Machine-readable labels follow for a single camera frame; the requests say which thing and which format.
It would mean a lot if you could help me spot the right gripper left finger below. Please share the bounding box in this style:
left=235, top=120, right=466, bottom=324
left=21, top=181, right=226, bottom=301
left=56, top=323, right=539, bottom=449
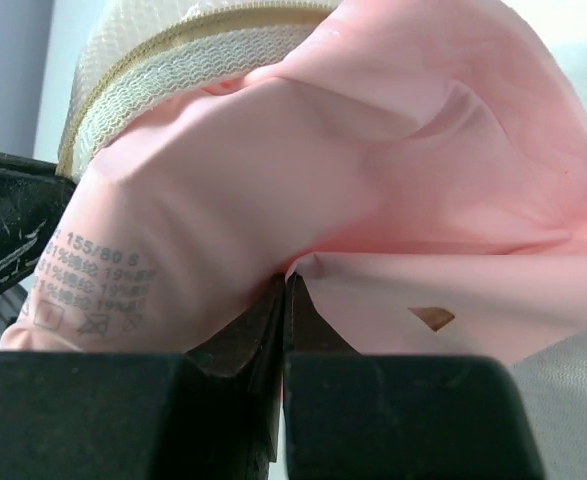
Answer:
left=0, top=275, right=285, bottom=479

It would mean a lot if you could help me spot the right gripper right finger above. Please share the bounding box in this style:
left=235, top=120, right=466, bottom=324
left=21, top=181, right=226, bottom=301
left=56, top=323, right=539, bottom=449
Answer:
left=283, top=275, right=545, bottom=480

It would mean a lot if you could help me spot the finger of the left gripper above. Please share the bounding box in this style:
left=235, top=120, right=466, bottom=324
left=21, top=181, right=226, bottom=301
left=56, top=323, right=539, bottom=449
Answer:
left=0, top=153, right=76, bottom=295

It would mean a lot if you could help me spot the pink bra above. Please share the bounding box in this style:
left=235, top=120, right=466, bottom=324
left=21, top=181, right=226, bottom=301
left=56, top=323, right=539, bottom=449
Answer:
left=0, top=0, right=587, bottom=366

